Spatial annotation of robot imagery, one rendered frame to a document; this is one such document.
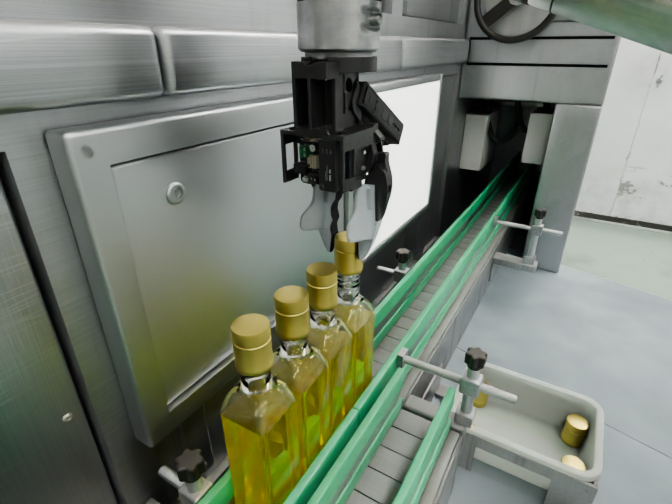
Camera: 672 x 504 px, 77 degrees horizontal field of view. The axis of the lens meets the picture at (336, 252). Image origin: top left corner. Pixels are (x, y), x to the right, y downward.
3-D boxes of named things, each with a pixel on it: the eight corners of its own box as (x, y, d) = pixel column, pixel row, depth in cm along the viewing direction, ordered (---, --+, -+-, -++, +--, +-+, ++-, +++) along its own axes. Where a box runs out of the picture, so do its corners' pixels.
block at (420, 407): (407, 421, 70) (410, 389, 67) (464, 446, 66) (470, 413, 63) (399, 436, 67) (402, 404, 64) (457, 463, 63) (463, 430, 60)
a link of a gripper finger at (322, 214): (287, 257, 48) (293, 181, 43) (316, 238, 53) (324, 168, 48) (309, 267, 47) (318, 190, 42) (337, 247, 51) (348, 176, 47)
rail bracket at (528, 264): (485, 272, 122) (498, 199, 112) (548, 288, 115) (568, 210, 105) (481, 279, 119) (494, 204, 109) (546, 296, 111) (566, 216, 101)
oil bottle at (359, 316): (339, 399, 66) (340, 281, 56) (371, 414, 63) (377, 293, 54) (319, 424, 62) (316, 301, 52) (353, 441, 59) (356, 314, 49)
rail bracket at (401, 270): (379, 295, 94) (382, 241, 88) (408, 304, 91) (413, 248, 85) (371, 303, 91) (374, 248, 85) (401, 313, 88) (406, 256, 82)
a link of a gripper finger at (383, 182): (350, 220, 47) (340, 141, 44) (358, 215, 48) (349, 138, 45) (389, 223, 44) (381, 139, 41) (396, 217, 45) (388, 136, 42)
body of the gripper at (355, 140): (281, 188, 42) (272, 57, 37) (327, 169, 49) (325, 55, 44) (346, 201, 39) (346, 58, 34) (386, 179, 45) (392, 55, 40)
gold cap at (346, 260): (343, 259, 53) (343, 227, 51) (368, 266, 52) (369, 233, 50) (328, 271, 51) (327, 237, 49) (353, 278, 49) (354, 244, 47)
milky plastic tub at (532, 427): (464, 390, 85) (471, 356, 81) (591, 437, 74) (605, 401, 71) (436, 454, 71) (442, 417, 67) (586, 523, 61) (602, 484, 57)
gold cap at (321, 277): (321, 290, 50) (320, 257, 48) (344, 301, 48) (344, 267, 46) (300, 303, 47) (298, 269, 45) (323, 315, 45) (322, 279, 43)
